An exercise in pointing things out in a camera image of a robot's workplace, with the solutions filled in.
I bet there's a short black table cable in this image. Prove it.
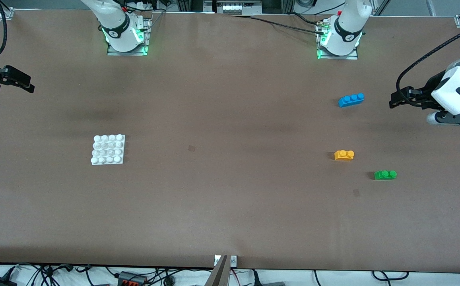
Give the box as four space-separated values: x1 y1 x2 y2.
289 12 326 27

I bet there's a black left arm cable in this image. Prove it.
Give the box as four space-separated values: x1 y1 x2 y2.
396 27 460 100

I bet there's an orange black connector box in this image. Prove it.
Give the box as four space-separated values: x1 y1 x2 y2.
118 272 148 286

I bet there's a white studded base plate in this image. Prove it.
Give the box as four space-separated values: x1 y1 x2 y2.
91 134 126 166

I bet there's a white power strip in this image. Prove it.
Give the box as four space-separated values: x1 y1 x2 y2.
213 0 263 15

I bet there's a blue three-stud block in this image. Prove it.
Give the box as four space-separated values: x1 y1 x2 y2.
338 93 365 108

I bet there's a long black table cable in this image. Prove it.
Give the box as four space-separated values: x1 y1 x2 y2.
230 14 328 35

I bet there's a grey camera stand pole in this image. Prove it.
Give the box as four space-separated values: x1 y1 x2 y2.
205 255 231 286

